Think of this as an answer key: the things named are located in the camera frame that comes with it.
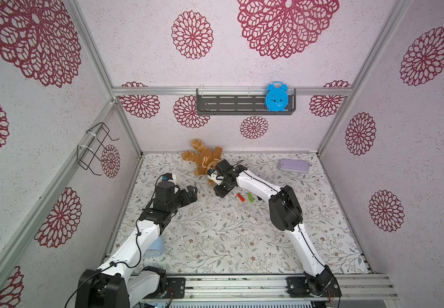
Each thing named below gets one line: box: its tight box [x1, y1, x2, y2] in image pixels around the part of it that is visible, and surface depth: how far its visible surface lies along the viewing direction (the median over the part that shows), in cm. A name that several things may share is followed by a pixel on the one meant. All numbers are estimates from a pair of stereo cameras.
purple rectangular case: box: [278, 158, 310, 172], surface depth 117 cm
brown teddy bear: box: [180, 138, 223, 187], surface depth 112 cm
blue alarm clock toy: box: [264, 81, 289, 112], surface depth 90 cm
